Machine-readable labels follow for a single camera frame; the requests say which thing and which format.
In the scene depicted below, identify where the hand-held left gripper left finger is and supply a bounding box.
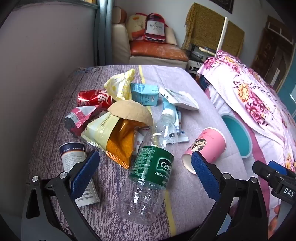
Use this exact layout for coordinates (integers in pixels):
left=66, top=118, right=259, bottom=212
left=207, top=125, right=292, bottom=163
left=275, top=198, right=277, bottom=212
left=21, top=150, right=100, bottom=241

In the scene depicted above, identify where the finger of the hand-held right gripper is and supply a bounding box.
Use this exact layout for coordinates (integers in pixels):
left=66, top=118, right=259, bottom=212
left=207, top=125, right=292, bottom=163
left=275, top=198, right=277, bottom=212
left=252, top=161, right=281, bottom=186
left=268, top=161, right=290, bottom=174

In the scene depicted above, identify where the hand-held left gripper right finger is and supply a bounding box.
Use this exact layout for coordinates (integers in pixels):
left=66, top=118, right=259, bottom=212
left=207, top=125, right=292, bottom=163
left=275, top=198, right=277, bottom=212
left=187, top=151, right=269, bottom=241

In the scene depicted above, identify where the pink paper cup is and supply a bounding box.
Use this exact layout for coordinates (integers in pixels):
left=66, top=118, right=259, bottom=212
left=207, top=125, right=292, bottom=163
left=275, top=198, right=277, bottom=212
left=181, top=127, right=226, bottom=175

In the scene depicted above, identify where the teal waste bin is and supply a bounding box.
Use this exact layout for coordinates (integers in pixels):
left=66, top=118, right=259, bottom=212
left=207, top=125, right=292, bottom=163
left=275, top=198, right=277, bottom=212
left=221, top=114, right=253, bottom=158

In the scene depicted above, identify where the yellow snack bag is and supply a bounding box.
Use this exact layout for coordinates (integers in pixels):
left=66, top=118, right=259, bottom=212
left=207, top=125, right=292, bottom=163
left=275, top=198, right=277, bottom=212
left=81, top=113, right=148, bottom=169

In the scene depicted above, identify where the clear green-label plastic bottle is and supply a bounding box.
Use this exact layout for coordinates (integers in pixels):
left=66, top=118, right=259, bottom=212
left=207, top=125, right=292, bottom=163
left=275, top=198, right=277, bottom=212
left=115, top=108, right=179, bottom=225

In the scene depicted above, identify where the white barcode medicine box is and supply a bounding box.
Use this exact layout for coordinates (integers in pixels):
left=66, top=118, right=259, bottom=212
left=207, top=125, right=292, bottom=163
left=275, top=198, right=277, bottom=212
left=159, top=87, right=200, bottom=110

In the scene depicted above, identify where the yellow plastic bag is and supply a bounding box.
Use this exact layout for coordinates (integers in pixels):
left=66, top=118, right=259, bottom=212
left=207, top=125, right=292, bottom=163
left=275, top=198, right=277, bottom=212
left=103, top=69, right=136, bottom=102

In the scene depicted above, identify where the light blue milk carton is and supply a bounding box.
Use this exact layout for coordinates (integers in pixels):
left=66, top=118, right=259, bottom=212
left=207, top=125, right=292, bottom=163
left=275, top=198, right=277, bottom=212
left=130, top=83, right=160, bottom=106

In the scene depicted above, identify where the pink white quilt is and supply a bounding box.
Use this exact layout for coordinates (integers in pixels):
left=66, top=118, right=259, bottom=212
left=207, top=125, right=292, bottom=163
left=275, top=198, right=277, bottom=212
left=205, top=88, right=296, bottom=232

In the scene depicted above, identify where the red snack wrapper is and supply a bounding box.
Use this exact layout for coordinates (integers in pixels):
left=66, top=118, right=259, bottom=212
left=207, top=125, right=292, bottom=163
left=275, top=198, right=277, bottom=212
left=65, top=105, right=109, bottom=138

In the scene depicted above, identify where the white printed packet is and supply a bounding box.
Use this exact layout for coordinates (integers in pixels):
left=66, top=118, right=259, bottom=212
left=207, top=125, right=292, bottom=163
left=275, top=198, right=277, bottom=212
left=135, top=130, right=148, bottom=156

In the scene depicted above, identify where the brown round disc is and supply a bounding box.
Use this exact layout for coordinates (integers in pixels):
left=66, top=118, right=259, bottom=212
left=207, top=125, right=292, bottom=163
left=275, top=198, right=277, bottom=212
left=107, top=100, right=153, bottom=126

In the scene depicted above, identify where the teal wardrobe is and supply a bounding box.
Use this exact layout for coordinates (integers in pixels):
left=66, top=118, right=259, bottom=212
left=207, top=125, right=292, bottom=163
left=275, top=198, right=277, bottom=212
left=277, top=76, right=296, bottom=105

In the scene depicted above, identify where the red soda can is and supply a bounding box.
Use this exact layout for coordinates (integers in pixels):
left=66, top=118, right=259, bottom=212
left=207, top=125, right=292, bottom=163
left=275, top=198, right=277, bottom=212
left=77, top=89, right=114, bottom=109

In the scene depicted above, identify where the pink floral bedsheet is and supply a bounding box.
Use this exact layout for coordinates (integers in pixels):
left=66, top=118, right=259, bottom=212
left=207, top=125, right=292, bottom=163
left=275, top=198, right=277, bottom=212
left=196, top=49, right=296, bottom=209

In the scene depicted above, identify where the light blue snack wrapper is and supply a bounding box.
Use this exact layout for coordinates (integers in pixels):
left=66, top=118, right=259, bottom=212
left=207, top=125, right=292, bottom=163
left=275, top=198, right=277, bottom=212
left=161, top=96, right=189, bottom=144

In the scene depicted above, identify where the dark blue box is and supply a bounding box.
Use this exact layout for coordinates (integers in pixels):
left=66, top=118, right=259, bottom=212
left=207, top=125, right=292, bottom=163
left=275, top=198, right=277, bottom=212
left=196, top=74, right=210, bottom=91

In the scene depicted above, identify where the purple tablecloth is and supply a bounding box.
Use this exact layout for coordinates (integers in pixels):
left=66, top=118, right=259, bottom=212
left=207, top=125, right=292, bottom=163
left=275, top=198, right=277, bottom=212
left=28, top=65, right=248, bottom=241

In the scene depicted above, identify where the white side table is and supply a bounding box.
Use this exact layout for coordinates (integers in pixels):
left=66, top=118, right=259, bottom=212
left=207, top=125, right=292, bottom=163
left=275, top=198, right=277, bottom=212
left=186, top=59, right=204, bottom=73

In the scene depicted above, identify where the dark wooden cabinet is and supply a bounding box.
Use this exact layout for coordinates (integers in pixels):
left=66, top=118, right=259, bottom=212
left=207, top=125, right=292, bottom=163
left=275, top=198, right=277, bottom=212
left=251, top=16, right=294, bottom=86

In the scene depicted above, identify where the black stereo device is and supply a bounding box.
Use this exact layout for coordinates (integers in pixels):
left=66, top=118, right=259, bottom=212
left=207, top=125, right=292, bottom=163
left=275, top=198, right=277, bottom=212
left=188, top=44, right=216, bottom=62

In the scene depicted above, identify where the cream sofa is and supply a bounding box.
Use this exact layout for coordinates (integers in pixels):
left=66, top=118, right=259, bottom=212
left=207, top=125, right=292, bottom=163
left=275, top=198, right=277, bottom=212
left=112, top=6, right=189, bottom=70

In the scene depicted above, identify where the orange seat cushion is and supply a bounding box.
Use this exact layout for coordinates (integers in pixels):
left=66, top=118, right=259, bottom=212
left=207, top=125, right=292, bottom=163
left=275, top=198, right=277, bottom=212
left=130, top=40, right=188, bottom=62

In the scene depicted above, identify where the white pole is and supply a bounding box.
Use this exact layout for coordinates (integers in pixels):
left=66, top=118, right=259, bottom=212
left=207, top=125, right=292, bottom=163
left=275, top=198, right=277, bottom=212
left=214, top=17, right=229, bottom=58

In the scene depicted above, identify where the beige pillow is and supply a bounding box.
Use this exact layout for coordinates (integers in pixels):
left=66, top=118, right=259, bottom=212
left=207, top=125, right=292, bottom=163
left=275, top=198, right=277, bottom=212
left=163, top=27, right=178, bottom=45

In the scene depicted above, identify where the yellow-brown patterned cloth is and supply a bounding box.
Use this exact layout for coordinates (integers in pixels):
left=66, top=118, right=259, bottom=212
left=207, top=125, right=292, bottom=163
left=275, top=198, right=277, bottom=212
left=181, top=3, right=245, bottom=58

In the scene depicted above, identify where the red white shopping bag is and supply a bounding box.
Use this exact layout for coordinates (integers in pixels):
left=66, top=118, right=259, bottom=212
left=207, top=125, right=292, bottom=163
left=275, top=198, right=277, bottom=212
left=144, top=13, right=168, bottom=43

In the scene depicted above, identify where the cream cartoon pillow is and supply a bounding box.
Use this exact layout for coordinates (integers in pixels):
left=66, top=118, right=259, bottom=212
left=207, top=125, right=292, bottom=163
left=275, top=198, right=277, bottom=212
left=127, top=14, right=148, bottom=41

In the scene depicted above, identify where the brown sofa headrest pillow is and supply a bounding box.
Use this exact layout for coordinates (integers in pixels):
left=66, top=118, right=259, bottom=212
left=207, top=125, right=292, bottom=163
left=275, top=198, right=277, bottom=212
left=113, top=6, right=127, bottom=24

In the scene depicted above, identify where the grey metal frame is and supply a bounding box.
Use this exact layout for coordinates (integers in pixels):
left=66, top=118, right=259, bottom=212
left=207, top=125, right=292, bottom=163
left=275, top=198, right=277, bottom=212
left=96, top=0, right=116, bottom=66

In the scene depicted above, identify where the dark wall picture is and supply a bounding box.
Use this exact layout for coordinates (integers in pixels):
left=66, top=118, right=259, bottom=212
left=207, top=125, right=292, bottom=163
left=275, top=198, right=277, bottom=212
left=209, top=0, right=233, bottom=14

